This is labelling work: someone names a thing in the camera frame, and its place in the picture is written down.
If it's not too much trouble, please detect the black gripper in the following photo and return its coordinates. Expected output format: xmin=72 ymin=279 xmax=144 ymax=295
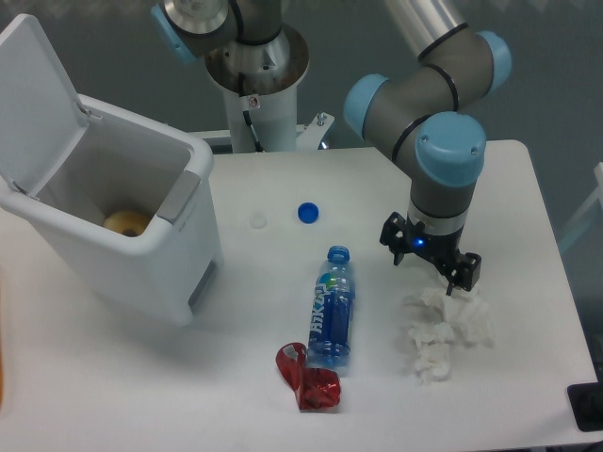
xmin=380 ymin=212 xmax=481 ymax=296

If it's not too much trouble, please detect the black device at edge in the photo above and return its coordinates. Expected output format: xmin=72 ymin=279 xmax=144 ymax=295
xmin=567 ymin=382 xmax=602 ymax=432

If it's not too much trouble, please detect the white trash bin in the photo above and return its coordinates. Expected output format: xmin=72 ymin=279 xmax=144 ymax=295
xmin=1 ymin=14 xmax=221 ymax=325

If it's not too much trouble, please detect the white bottle cap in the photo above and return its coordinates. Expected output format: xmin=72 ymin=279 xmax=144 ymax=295
xmin=249 ymin=212 xmax=268 ymax=230

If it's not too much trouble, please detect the white frame at right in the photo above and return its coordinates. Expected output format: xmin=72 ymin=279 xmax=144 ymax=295
xmin=557 ymin=162 xmax=602 ymax=254

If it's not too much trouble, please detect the blue plastic bottle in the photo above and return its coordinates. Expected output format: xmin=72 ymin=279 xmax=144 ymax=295
xmin=307 ymin=245 xmax=355 ymax=371

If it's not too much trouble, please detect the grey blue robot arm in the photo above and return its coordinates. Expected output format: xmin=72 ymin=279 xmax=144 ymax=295
xmin=152 ymin=1 xmax=512 ymax=291

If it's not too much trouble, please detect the blue bottle cap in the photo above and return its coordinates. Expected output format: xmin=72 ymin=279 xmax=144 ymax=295
xmin=297 ymin=202 xmax=319 ymax=224

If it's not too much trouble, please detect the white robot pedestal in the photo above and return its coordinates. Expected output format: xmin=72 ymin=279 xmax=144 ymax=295
xmin=204 ymin=24 xmax=309 ymax=153

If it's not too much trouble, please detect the brown tape roll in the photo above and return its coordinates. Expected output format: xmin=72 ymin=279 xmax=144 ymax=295
xmin=103 ymin=210 xmax=151 ymax=237

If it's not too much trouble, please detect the crumpled white tissue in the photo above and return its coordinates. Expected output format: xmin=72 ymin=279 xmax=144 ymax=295
xmin=403 ymin=286 xmax=496 ymax=385

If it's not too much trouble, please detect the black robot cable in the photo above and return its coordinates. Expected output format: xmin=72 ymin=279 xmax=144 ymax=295
xmin=236 ymin=73 xmax=265 ymax=153

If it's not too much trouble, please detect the red crumpled plastic wrapper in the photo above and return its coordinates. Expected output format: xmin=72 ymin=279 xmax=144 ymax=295
xmin=275 ymin=342 xmax=341 ymax=412

